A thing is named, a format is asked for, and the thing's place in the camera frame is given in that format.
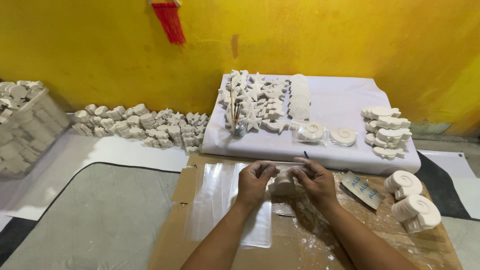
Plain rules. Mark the white plaster snail figure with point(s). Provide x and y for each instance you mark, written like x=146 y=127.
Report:
x=282 y=185

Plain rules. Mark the black and white banner sheet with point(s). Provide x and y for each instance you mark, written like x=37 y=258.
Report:
x=455 y=195

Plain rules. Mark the person's left hand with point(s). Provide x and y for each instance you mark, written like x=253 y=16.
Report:
x=252 y=185

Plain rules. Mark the stack of plaster snail figures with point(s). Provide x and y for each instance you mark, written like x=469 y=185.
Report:
x=404 y=183
x=416 y=212

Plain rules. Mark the brown cardboard sheet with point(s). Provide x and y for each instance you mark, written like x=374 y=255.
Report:
x=300 y=243

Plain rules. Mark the stack of clear plastic bags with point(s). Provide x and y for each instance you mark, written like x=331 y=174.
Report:
x=219 y=202

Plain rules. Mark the stack of plaster whale figures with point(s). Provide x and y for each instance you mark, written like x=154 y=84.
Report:
x=388 y=131

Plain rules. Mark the red tassel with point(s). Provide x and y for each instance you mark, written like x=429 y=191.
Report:
x=169 y=20

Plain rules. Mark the group of plaster star figures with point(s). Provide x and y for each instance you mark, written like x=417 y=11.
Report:
x=258 y=99

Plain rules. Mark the printed paper strip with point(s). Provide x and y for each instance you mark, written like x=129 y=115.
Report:
x=363 y=189

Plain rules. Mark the row of plaster shell figures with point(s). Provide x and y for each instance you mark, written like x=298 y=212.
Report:
x=299 y=99

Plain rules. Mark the white cloth covered board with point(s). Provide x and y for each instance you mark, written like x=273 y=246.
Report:
x=337 y=97

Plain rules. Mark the small clear plastic piece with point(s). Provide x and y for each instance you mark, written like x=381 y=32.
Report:
x=283 y=210

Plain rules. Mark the person's right hand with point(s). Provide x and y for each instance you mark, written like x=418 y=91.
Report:
x=319 y=185

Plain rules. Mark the blue pen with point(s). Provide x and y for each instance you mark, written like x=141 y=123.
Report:
x=306 y=154

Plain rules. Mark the bagged plaster snail figure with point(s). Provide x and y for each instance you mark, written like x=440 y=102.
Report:
x=311 y=132
x=343 y=137

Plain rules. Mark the glass jar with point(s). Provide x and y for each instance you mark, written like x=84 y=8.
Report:
x=239 y=129

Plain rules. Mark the clear plastic bag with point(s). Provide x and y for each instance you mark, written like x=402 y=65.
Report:
x=285 y=167

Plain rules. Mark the white floor sheet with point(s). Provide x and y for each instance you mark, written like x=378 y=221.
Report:
x=123 y=150

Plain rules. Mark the bundle of paint brushes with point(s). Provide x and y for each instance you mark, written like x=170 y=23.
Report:
x=236 y=110

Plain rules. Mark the grey floor mat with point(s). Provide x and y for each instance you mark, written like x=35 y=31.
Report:
x=97 y=221

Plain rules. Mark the pile of white plaster figures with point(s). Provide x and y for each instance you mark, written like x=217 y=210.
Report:
x=150 y=125

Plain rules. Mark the clear bin of plaster figures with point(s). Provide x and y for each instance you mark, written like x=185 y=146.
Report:
x=26 y=131

